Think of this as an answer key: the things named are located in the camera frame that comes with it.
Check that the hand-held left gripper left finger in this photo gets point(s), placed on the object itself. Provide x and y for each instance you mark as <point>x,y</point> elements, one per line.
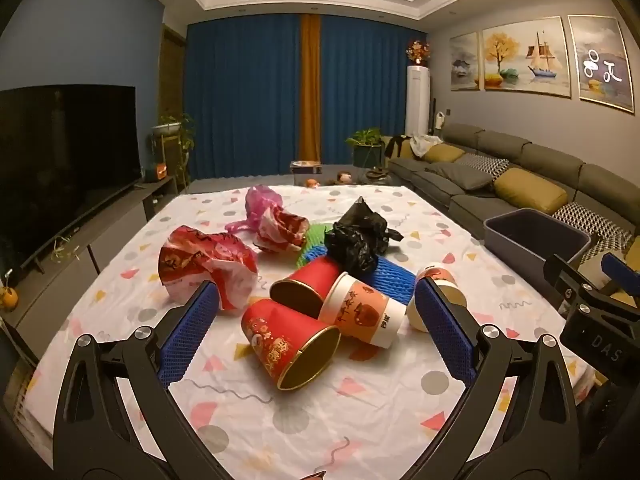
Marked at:
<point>192,327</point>

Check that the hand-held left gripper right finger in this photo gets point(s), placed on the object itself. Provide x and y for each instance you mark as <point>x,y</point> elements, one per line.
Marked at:
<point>445,330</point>

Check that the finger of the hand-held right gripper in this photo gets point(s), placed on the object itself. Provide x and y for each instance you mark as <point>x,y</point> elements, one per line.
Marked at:
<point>567,280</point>
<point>616,266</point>

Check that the white orange paper cup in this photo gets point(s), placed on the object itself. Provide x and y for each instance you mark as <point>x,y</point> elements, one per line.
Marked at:
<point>360,310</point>
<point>435,275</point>

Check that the large red white plastic bag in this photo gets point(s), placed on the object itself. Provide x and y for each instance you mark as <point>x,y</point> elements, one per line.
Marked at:
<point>200,260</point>

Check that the blue foam net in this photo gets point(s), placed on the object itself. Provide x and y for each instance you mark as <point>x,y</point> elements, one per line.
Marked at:
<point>387,277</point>

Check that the red gold-printed paper cup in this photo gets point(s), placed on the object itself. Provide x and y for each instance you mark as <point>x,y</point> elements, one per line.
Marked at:
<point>270,335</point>

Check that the grey plastic bin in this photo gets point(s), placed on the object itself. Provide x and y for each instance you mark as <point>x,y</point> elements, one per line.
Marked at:
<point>500,240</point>

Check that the black plastic bag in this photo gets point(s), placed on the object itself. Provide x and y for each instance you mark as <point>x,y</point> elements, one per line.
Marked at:
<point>355,240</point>

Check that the plain red paper cup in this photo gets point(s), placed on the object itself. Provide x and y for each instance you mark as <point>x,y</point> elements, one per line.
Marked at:
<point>312,275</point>

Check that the pink plastic bag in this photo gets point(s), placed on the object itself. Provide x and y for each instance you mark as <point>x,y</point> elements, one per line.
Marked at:
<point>262,200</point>

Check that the green foam net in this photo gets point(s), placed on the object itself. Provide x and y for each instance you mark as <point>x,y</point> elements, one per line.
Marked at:
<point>312,240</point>

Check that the black white patterned cushion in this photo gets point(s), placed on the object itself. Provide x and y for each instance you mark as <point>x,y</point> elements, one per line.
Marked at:
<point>487,162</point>
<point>592,222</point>

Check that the large yellow cushion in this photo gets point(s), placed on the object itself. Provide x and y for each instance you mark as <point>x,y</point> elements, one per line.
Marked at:
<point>530,190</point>

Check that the white printed tablecloth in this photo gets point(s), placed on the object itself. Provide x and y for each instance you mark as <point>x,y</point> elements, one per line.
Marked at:
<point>350,410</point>

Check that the grey sofa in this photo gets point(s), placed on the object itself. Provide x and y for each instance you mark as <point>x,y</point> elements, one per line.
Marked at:
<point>550,155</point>

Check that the grey television cabinet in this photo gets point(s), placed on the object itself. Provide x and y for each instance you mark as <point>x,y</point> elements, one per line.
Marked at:
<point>115,220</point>

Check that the grey cushion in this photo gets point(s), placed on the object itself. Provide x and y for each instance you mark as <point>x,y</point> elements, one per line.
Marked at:
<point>460,175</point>

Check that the orange tabletop device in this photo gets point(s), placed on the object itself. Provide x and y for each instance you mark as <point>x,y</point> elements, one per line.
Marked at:
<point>156,172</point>

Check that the dark tea tray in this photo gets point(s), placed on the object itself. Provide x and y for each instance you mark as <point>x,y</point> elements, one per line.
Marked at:
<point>377,174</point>

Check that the dark grey coffee table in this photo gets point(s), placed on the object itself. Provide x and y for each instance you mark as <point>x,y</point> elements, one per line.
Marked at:
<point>350,187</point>

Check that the small yellow cushion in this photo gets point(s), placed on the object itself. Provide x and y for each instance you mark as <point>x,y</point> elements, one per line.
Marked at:
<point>442,153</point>

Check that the pink brown toy figure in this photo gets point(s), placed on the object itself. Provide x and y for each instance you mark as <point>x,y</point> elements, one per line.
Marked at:
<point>344,177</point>

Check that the orange fruit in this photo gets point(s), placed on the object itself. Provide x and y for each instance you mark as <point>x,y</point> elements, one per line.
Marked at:
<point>9,298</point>

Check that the white garment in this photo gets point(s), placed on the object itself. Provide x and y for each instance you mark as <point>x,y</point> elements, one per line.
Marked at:
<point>425,144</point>

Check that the black garment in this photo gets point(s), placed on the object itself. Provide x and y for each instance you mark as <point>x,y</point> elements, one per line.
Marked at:
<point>397,146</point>

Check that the box with printed lid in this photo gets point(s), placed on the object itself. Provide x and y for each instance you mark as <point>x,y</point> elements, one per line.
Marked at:
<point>305,167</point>

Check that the potted plant on stand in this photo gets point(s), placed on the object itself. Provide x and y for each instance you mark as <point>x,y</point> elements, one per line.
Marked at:
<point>172,127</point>

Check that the purple framed painting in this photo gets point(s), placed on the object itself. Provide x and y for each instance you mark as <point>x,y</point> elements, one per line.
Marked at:
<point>600,65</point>

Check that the potted plant in dark pot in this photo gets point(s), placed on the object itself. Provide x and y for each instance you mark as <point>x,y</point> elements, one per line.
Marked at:
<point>365,142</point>

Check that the white jug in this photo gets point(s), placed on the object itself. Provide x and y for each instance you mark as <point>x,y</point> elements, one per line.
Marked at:
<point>440,120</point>

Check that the black television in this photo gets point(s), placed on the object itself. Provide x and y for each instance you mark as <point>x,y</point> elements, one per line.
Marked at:
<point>60,160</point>

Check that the tree and sailboat painting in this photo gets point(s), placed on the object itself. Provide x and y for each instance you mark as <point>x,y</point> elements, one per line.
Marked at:
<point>525,57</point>

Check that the white floor air conditioner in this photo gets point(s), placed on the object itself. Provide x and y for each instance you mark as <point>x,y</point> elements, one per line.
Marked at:
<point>418,100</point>

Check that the blue curtain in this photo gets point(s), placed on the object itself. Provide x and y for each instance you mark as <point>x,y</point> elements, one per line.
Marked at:
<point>365,85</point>
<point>240,100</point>

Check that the small grey framed painting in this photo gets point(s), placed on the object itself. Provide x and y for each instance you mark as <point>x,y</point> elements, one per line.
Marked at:
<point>465,65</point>

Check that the orange curtain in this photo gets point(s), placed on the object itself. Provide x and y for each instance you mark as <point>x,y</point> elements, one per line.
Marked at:
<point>310,85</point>

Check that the orange flower decoration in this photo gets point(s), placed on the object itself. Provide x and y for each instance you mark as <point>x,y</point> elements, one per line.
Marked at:
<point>417,52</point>

